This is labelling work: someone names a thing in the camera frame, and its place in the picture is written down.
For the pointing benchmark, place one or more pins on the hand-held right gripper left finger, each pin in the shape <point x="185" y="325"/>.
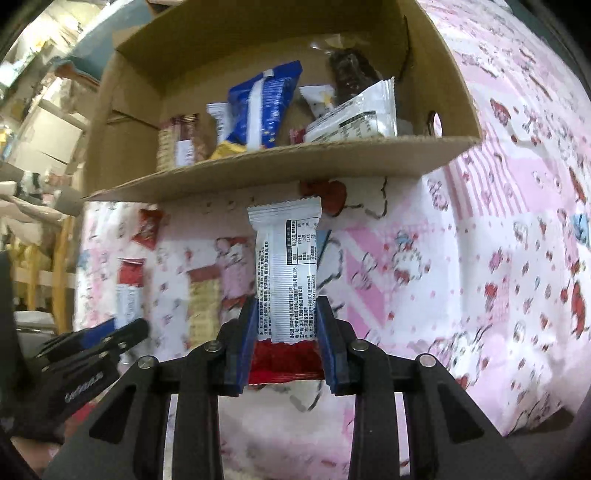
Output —
<point x="247" y="341"/>

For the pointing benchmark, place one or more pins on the dark chocolate bar clear packet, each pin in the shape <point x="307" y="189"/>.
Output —
<point x="351" y="69"/>

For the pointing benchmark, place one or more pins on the red and white snack packet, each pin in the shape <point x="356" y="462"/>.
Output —
<point x="129" y="295"/>
<point x="286" y="277"/>
<point x="360" y="115"/>

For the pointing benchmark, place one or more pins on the teal cushion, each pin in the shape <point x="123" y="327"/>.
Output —
<point x="92" y="41"/>

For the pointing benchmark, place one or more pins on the blue snack packet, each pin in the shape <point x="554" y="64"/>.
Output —
<point x="263" y="106"/>

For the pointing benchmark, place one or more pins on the small red candy packet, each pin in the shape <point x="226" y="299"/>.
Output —
<point x="147" y="228"/>

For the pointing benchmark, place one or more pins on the beige checkered wafer packet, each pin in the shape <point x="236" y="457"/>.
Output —
<point x="205" y="304"/>
<point x="203" y="138"/>

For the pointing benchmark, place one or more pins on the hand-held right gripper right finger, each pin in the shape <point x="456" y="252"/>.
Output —
<point x="328" y="341"/>

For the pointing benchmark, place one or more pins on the small clear nut bar packet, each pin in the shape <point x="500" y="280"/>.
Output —
<point x="221" y="120"/>

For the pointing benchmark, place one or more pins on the brown cardboard box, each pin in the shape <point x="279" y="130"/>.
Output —
<point x="277" y="170"/>

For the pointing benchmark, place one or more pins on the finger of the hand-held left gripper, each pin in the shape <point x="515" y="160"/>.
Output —
<point x="129" y="334"/>
<point x="78" y="339"/>

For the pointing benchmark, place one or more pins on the pink printed blanket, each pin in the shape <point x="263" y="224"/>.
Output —
<point x="461" y="230"/>

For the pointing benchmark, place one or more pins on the yellow snack packet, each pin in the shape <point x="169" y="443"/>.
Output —
<point x="228" y="151"/>

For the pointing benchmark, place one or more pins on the person's grey trousers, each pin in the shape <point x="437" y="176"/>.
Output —
<point x="554" y="447"/>

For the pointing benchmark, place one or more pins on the wooden chair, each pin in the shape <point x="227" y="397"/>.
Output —
<point x="60" y="277"/>

